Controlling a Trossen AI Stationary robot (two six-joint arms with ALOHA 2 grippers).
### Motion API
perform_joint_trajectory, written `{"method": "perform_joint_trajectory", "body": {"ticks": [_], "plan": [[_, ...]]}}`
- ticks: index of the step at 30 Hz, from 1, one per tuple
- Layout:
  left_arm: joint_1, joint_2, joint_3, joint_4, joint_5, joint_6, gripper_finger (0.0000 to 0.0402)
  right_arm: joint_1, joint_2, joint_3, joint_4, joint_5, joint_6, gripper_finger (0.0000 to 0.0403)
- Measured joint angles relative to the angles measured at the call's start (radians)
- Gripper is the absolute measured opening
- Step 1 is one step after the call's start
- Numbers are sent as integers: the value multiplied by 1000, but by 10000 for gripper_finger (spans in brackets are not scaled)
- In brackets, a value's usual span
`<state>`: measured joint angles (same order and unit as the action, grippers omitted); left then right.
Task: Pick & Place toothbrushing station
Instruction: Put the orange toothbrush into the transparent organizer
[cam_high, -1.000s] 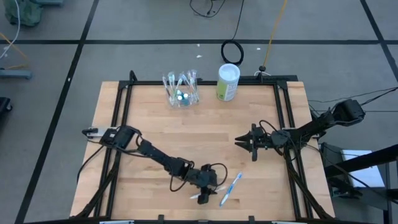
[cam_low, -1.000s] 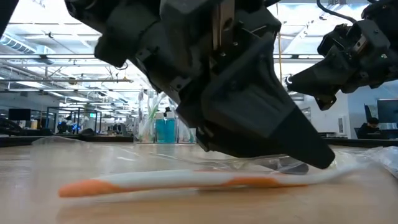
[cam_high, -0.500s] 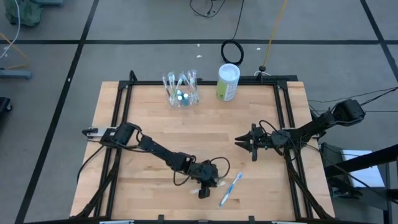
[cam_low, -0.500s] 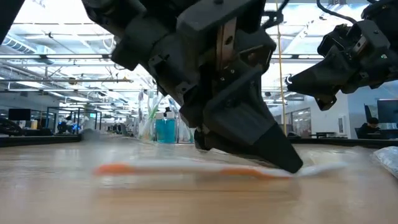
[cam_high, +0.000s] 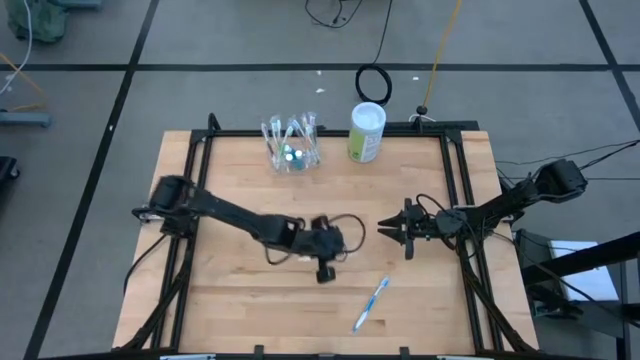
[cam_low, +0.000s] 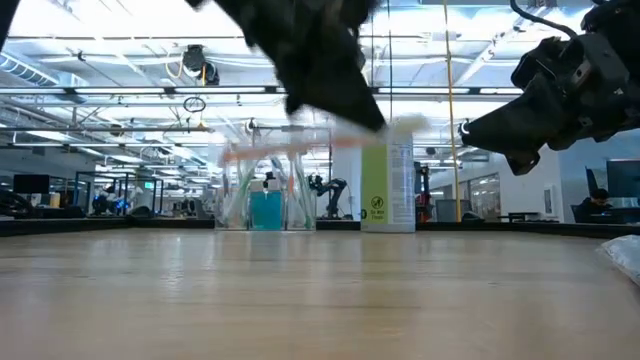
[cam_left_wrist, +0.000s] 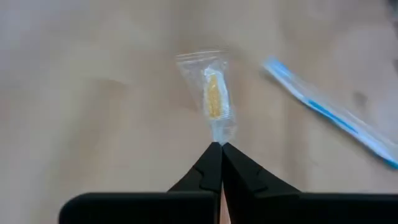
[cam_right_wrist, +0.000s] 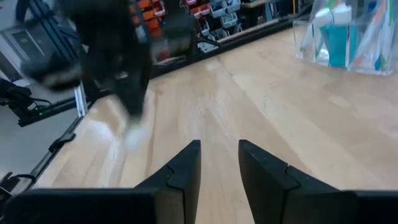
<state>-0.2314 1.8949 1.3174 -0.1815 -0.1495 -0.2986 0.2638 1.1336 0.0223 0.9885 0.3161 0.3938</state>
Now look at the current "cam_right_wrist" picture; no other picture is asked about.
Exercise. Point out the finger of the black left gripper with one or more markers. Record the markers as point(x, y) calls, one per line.
point(127, 87)
point(141, 84)

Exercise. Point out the teal toothpaste tube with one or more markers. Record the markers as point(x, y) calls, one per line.
point(353, 43)

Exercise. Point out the clear plastic cup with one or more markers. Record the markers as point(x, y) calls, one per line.
point(360, 70)

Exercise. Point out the black device with green light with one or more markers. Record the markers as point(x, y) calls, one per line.
point(28, 109)

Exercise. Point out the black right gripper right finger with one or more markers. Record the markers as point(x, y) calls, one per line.
point(280, 196)

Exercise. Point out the orange grey storage bin rack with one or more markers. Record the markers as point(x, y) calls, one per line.
point(228, 20)

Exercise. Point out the black aluminium table frame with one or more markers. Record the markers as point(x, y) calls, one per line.
point(180, 66)

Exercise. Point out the white teal toothbrush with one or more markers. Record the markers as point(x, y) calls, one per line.
point(388, 18)

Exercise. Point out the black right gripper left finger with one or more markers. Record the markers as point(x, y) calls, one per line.
point(177, 193)

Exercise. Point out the grey equipment case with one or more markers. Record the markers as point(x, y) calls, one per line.
point(25, 46)

